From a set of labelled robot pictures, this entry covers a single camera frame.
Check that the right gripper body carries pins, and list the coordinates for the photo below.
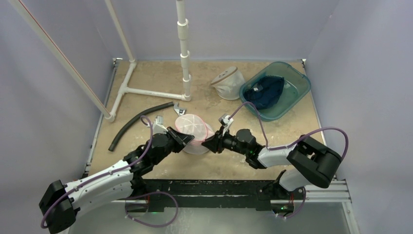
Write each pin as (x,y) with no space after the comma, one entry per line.
(220,140)

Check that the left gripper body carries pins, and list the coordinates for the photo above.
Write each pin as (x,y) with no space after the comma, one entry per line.
(173,146)

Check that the pink-trimmed mesh laundry bag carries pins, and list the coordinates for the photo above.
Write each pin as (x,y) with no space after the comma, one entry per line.
(191,124)

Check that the teal plastic bin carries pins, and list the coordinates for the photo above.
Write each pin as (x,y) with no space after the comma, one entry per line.
(297,85)

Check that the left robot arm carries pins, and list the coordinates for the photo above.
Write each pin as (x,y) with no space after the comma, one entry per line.
(62,203)

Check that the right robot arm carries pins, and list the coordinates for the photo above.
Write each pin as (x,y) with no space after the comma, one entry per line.
(313,162)

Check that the dark blue garment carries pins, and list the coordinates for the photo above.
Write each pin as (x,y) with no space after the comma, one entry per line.
(265,92)

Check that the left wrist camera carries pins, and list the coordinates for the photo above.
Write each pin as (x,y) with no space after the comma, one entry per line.
(158,126)

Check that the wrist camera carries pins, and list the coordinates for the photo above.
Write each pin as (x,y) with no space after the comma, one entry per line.
(226,121)
(158,126)

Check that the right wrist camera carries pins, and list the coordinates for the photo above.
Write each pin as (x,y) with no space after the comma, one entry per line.
(226,121)

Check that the red-handled adjustable wrench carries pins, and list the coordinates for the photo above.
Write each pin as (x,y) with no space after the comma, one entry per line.
(179,110)

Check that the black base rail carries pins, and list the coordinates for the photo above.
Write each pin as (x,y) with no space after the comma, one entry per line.
(261,195)

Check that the white PVC pipe frame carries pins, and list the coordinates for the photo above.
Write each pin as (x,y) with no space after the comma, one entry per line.
(182,28)

